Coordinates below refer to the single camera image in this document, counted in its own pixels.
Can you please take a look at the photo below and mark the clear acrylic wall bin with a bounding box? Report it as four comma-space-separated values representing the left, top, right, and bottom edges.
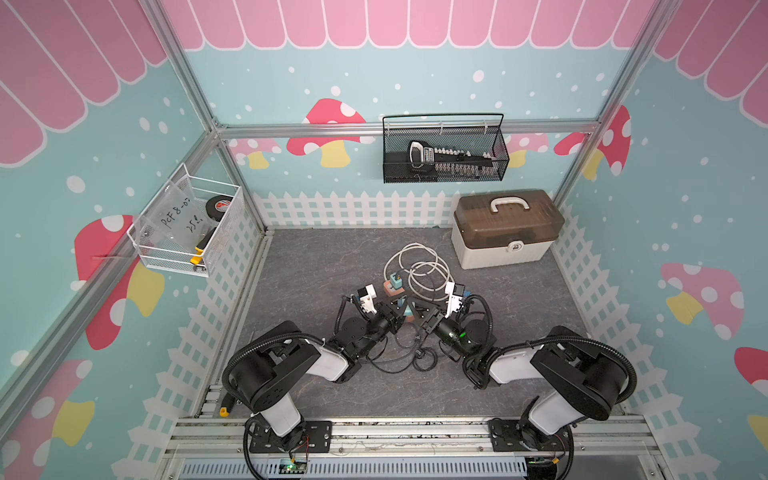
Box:
127, 164, 244, 278

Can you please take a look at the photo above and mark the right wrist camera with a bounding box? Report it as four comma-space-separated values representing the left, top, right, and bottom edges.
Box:
445, 281, 465, 317

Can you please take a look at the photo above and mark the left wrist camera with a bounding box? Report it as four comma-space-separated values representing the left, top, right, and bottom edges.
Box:
357, 284, 377, 315

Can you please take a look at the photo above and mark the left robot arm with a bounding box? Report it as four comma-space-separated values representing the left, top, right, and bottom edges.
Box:
221, 297, 406, 440

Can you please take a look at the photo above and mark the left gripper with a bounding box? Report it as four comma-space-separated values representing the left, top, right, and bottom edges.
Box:
356, 292, 412, 358

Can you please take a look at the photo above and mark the white power strip cord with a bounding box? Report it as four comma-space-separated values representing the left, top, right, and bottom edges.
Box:
381, 242, 458, 301

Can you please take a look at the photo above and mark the black tape roll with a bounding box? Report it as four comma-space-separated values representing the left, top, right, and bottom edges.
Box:
205, 195, 233, 223

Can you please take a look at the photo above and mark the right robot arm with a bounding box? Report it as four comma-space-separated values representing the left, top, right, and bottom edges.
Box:
409, 302, 637, 451

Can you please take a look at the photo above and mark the white storage box brown lid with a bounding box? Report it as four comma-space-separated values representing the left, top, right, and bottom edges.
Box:
451, 190, 565, 270

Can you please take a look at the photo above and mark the socket bit set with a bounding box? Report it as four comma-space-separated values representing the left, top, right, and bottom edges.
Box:
407, 140, 499, 180

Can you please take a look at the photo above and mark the yellow black screwdriver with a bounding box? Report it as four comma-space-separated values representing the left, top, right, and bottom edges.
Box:
219, 393, 236, 418

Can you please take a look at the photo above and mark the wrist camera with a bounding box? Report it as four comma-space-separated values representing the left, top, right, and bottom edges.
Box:
357, 284, 377, 315
445, 281, 465, 317

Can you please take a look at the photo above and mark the orange power strip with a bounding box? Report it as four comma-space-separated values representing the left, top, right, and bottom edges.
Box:
383, 280, 405, 297

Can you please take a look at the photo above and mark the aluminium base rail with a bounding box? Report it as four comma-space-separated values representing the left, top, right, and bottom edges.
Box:
155, 415, 673, 479

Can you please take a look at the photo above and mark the black wire mesh basket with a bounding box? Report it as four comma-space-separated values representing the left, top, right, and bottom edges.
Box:
381, 113, 510, 183

